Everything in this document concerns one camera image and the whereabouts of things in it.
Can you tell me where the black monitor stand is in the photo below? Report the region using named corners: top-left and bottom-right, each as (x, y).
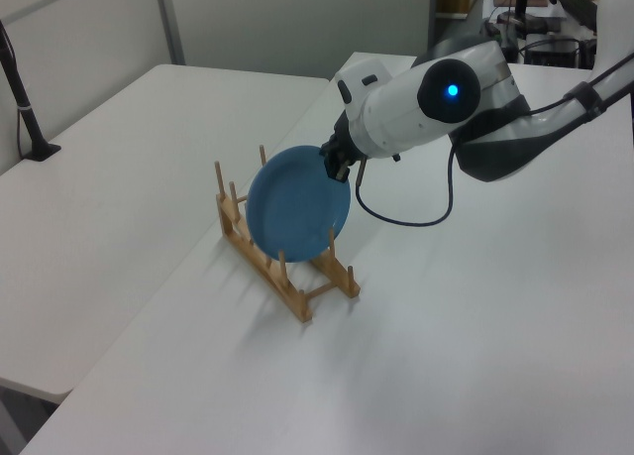
top-left (496, 0), bottom-right (550, 36)

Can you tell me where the wooden plate rack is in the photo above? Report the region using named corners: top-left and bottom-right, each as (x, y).
top-left (213, 145), bottom-right (362, 324)

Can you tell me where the black camera stand pole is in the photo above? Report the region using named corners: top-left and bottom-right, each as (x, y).
top-left (0, 18), bottom-right (63, 162)

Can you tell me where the black keyboard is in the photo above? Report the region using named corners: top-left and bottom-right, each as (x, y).
top-left (555, 0), bottom-right (603, 31)

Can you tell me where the blue plate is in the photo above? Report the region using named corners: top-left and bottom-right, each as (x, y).
top-left (246, 145), bottom-right (354, 264)

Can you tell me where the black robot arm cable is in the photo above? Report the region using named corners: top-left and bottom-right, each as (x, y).
top-left (354, 140), bottom-right (458, 228)

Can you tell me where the black electronics box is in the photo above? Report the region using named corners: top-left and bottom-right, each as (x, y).
top-left (523, 37), bottom-right (596, 70)

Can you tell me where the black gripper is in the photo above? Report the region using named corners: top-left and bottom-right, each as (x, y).
top-left (318, 111), bottom-right (359, 184)

